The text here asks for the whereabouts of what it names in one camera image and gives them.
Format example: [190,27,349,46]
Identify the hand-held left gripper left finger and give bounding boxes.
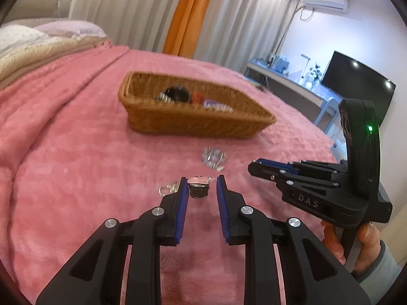
[36,177,190,305]

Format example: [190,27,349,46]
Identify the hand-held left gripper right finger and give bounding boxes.
[216,175,371,305]

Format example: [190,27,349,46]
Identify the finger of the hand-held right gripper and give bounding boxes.
[248,161,342,197]
[258,158,348,175]

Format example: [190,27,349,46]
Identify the brown wicker basket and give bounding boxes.
[118,71,277,139]

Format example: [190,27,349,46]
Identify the black wrist watch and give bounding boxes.
[165,86,191,103]

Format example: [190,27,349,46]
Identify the person's right forearm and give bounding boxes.
[355,241,403,286]

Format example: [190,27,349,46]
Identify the silver crystal jewelry cluster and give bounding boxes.
[201,147,228,173]

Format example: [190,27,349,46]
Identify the person's right hand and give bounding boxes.
[321,219,383,273]

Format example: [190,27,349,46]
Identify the light blue chair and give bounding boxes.
[315,97,345,138]

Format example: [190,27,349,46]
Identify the white desk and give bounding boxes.
[245,61,338,109]

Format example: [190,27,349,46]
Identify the black television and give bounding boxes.
[321,50,397,128]

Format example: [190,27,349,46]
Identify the vase with flowers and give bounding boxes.
[308,63,322,86]

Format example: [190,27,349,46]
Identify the upright books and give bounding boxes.
[269,54,291,75]

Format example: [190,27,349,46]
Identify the white desk lamp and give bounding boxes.
[299,54,312,80]

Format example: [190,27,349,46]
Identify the pink fleece blanket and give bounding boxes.
[0,45,339,305]

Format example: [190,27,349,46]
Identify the grey curtain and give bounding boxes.
[69,0,192,49]
[191,0,302,76]

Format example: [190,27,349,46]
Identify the white air conditioner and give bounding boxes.
[300,0,350,14]

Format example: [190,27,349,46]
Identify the orange curtain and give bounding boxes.
[163,0,221,58]

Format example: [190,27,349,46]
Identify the beige folded quilt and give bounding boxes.
[0,36,113,89]

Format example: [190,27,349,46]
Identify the lilac pillow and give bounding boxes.
[33,20,107,39]

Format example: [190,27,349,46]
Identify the floral white pillow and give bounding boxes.
[0,25,51,58]

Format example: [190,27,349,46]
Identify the beige padded headboard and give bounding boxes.
[6,0,74,26]

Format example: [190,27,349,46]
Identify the clear ring-shaped trinket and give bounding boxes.
[158,180,177,196]

